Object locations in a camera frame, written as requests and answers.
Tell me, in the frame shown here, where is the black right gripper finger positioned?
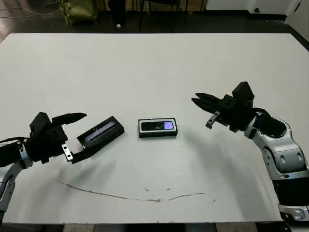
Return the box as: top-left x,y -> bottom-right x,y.
195,92 -> 225,106
191,97 -> 221,114

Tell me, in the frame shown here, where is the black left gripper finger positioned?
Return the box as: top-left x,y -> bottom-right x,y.
52,112 -> 88,127
71,146 -> 98,165

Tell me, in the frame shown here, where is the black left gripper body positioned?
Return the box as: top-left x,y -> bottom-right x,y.
26,124 -> 73,165

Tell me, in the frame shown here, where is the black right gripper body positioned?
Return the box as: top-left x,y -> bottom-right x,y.
205,94 -> 256,133

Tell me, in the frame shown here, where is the black box lid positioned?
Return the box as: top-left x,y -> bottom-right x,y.
76,116 -> 126,157

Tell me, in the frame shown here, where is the black box with white insert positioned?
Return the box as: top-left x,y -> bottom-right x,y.
138,117 -> 179,139

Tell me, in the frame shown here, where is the black baseboard ledge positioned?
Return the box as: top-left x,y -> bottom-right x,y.
206,9 -> 289,24

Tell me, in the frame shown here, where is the olive green bag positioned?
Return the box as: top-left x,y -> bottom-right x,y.
62,0 -> 98,27

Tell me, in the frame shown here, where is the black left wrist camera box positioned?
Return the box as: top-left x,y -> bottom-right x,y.
29,112 -> 53,140

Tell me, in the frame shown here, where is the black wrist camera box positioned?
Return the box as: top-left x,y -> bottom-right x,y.
231,81 -> 256,106
29,112 -> 53,140

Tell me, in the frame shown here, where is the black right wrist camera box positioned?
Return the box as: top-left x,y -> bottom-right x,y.
231,81 -> 256,106

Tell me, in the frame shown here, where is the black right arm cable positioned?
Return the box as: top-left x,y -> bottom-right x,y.
253,107 -> 274,119

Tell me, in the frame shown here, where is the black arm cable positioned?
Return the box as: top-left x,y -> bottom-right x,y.
0,136 -> 28,146
253,107 -> 274,119

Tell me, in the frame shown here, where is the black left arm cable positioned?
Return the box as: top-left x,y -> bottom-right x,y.
0,136 -> 28,146

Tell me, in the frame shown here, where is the white floor cable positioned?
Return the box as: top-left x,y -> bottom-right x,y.
0,6 -> 65,18

